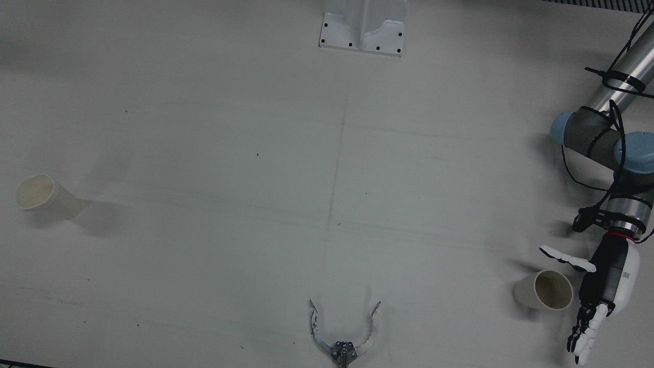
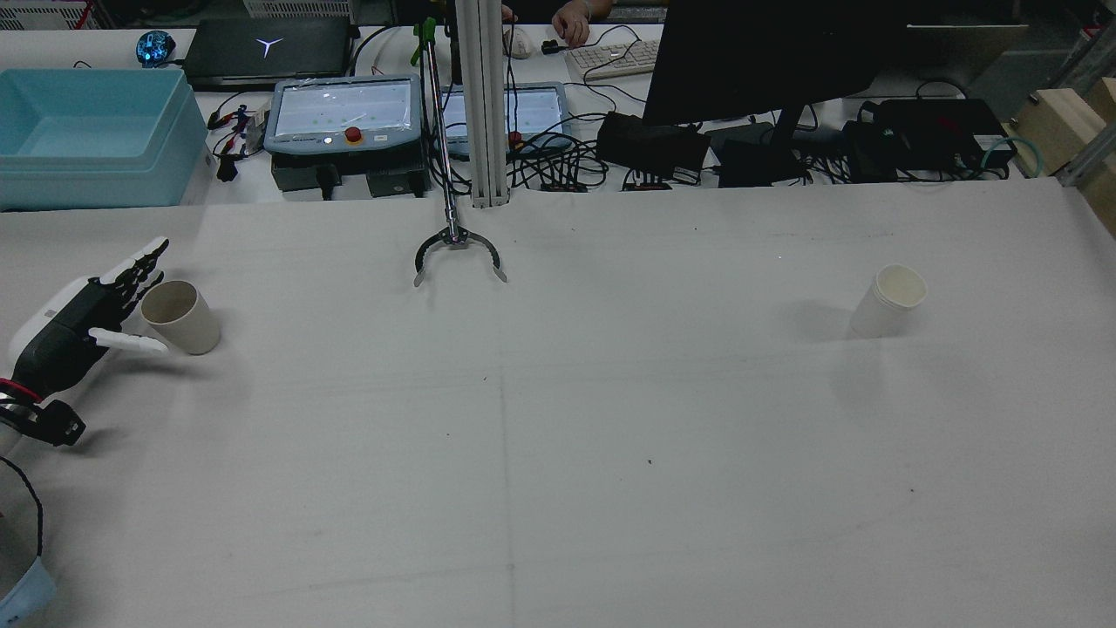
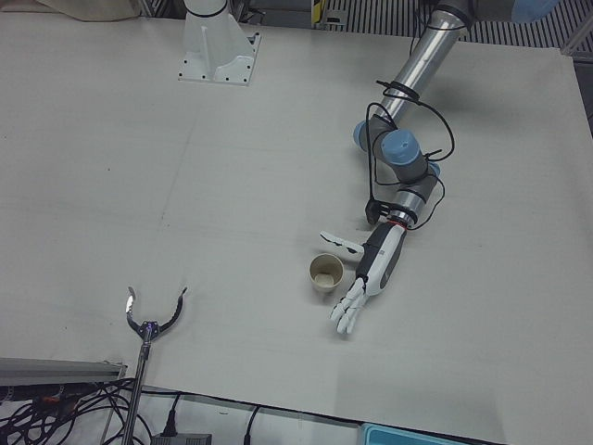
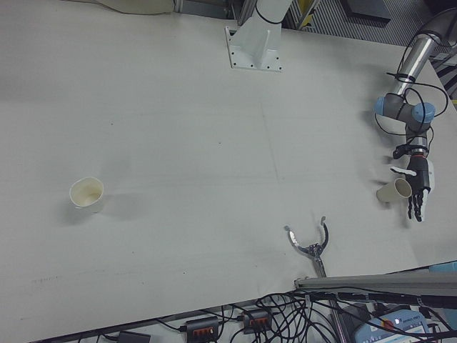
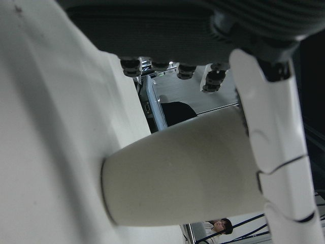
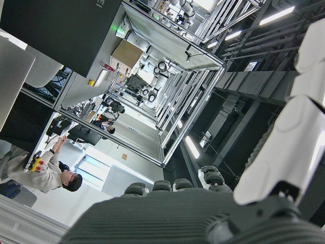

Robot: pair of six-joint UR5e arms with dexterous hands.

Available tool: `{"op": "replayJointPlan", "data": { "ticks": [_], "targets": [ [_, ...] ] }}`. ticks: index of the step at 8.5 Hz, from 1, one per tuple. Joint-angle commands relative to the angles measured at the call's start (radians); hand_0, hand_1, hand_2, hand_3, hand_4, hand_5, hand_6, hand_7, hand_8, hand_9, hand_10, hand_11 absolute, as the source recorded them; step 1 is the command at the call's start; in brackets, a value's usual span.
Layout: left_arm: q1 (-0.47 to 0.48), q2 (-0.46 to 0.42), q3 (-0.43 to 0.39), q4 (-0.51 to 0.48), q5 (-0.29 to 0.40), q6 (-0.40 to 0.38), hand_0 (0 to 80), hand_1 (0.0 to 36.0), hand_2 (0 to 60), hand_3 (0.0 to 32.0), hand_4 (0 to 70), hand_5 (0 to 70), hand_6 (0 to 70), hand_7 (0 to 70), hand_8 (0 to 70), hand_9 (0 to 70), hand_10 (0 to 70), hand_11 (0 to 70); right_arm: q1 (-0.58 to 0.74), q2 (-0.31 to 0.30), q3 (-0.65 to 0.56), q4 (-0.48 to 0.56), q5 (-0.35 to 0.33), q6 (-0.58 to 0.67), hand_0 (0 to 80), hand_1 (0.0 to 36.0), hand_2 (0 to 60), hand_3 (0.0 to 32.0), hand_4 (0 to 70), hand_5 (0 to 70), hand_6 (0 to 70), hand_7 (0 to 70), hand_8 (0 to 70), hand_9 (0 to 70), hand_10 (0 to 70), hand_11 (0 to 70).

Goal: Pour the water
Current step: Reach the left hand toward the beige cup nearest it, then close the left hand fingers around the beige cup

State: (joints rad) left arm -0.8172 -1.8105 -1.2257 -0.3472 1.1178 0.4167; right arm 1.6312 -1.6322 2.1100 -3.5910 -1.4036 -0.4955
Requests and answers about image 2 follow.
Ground white wire basket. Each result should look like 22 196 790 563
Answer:
242 0 354 20
0 0 95 31

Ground silver reacher grabber tool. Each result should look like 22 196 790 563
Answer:
412 17 509 288

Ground black monitor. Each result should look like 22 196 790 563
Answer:
643 0 908 188

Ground aluminium frame rail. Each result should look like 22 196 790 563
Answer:
1057 140 1116 188

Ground bystander bare hand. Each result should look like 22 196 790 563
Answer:
552 0 594 48

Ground blue round gadget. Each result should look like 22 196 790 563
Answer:
136 30 178 69

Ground dark control box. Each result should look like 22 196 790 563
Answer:
366 161 430 200

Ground black power adapter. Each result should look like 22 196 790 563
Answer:
718 138 800 188

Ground wooden box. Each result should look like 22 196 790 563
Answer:
1003 77 1116 180

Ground beige cup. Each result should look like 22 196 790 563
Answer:
139 280 221 356

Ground light blue plastic bin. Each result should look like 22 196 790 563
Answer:
0 68 210 213

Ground white keyboard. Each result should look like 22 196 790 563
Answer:
565 39 661 82

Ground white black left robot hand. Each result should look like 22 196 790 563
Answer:
9 237 171 402

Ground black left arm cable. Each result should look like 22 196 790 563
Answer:
0 454 44 561

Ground clear bag of cables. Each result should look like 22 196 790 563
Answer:
209 103 268 160

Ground tangled black cables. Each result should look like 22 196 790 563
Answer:
432 105 873 193

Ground black box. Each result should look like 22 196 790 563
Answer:
597 111 710 177

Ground white paper cup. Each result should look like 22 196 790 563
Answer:
850 263 929 339

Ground teal cable loop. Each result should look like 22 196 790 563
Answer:
981 135 1047 180

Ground aluminium profile post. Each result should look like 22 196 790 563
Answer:
454 0 512 208

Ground grey-blue teach pendant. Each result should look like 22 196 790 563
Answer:
440 82 574 160
263 77 427 159

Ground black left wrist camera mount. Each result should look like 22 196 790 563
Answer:
0 394 86 447

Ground black laptop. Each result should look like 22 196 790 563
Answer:
181 17 357 90

